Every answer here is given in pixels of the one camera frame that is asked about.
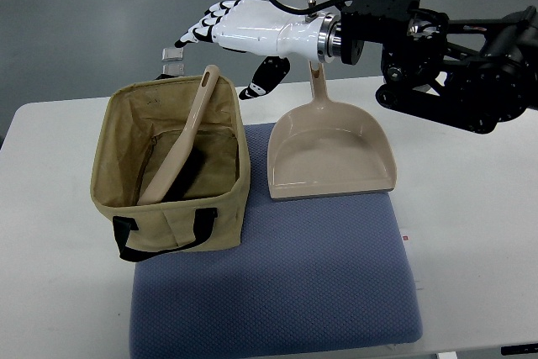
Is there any blue cushion mat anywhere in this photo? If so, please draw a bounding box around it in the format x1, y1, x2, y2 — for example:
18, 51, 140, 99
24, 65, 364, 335
129, 124, 422, 358

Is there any black table control panel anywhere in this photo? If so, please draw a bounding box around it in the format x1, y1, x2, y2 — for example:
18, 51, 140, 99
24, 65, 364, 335
500, 343, 538, 356

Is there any upper metal floor plate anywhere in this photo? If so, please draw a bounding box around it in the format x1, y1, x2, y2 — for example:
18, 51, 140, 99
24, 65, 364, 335
161, 46, 184, 62

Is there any pink hand broom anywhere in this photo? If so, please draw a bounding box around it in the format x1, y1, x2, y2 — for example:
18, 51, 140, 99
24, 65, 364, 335
137, 65, 220, 206

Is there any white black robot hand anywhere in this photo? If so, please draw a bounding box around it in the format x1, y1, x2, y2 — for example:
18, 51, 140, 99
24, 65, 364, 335
175, 0, 340, 100

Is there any pink dustpan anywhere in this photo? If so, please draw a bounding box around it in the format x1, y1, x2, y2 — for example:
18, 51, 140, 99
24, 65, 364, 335
266, 64, 397, 199

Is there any yellow fabric bag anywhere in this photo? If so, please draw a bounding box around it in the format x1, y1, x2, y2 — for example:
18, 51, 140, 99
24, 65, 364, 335
90, 65, 251, 262

